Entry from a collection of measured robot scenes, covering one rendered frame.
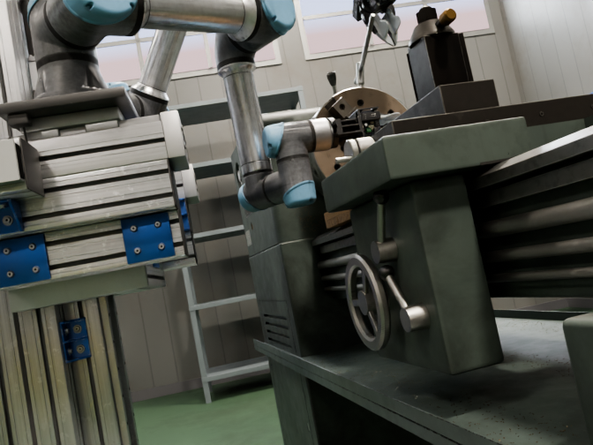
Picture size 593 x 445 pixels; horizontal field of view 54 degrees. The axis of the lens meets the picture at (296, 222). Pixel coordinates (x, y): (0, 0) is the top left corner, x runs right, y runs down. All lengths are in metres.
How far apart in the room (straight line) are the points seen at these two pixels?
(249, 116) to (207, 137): 3.73
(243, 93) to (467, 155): 0.75
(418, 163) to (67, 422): 0.91
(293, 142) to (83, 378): 0.69
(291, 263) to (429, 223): 0.89
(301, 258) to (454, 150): 0.92
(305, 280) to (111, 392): 0.61
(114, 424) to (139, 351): 3.68
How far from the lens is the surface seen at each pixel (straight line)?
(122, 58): 5.41
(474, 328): 0.83
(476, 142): 0.83
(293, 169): 1.30
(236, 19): 1.33
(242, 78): 1.45
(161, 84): 1.82
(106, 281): 1.25
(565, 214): 0.71
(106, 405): 1.38
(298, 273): 1.65
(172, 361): 5.04
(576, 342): 0.62
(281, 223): 1.66
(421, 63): 1.06
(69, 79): 1.19
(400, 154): 0.77
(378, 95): 1.66
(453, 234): 0.82
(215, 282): 4.99
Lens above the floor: 0.77
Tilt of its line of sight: 5 degrees up
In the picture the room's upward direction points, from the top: 11 degrees counter-clockwise
